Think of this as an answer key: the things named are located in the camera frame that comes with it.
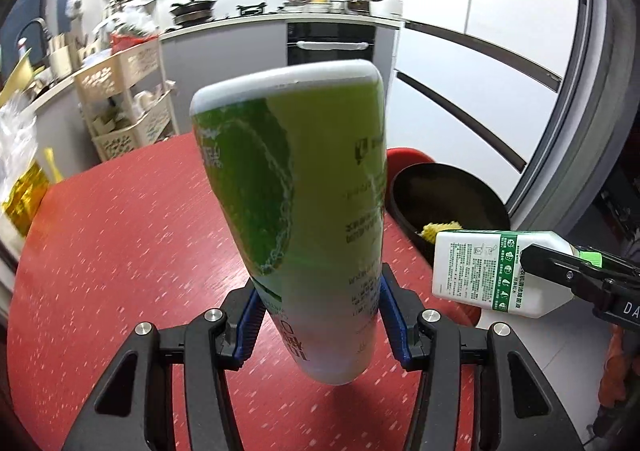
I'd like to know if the clear plastic bag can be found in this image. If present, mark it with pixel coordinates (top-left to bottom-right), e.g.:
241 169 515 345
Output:
0 91 38 203

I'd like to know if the beige basket trolley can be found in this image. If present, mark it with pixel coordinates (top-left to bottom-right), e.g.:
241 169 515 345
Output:
74 38 179 162

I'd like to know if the white refrigerator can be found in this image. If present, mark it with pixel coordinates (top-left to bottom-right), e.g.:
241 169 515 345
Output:
386 0 591 212

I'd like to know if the green white carton box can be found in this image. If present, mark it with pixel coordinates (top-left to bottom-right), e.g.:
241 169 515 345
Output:
432 230 603 319

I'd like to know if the black built-in oven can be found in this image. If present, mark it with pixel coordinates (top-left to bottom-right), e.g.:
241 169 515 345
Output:
286 22 376 65

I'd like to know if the gold foil bag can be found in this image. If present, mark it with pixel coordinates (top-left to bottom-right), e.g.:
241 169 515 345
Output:
1 162 50 237

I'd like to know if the green white drink bottle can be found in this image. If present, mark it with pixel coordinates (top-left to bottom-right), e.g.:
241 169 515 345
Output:
190 60 387 385

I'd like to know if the black wok on stove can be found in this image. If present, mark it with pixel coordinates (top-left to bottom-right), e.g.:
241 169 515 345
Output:
169 0 216 27

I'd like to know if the black trash bin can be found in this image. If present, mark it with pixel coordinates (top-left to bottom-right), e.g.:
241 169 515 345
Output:
388 163 511 263

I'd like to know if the black kitchen faucet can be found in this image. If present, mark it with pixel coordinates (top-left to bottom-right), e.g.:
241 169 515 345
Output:
15 18 52 68

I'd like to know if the yellow foam fruit net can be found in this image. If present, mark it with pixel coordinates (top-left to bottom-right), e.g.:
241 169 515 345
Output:
420 221 462 244

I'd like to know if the red chair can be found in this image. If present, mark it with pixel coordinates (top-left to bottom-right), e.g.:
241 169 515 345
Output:
387 148 434 180

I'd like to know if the hand in orange glove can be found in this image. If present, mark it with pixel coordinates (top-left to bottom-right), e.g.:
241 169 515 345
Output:
598 325 639 409

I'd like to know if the red basket on trolley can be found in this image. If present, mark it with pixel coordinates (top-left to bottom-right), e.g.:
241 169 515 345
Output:
111 33 158 54

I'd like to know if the white rice cooker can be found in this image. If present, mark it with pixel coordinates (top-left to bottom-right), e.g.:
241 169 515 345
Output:
370 0 402 20

